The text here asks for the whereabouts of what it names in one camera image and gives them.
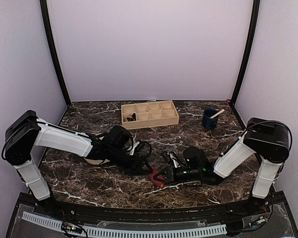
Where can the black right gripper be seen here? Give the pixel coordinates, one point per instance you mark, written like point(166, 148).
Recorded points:
point(169, 174)

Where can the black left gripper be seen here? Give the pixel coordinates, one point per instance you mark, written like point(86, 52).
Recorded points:
point(134, 168)

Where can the purple maroon striped sock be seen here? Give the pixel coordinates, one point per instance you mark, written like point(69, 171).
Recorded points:
point(157, 180)

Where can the brown beige argyle sock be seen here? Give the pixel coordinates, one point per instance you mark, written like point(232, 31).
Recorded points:
point(130, 117)

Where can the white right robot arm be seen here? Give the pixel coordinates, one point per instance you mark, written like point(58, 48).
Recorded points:
point(272, 140)

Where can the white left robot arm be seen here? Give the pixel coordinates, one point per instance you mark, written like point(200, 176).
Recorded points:
point(29, 131)

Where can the round beige plate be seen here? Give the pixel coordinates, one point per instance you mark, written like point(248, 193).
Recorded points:
point(97, 162)

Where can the wooden compartment tray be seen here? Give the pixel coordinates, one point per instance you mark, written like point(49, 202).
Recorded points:
point(150, 114)

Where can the blue enamel mug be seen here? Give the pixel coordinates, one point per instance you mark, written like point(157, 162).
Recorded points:
point(207, 121)

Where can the pale wooden stick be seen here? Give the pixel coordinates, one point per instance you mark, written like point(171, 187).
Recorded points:
point(217, 114)

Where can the white slotted cable duct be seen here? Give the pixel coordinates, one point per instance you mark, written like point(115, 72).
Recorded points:
point(125, 230)

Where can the black front rail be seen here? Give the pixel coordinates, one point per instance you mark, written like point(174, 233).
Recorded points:
point(85, 213)

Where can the black left frame post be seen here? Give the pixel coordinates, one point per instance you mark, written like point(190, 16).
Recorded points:
point(53, 51)

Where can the black frame post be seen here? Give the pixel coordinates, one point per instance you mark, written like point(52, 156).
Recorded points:
point(247, 51)
point(53, 51)

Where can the black right frame post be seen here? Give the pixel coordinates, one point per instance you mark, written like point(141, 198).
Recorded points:
point(247, 51)

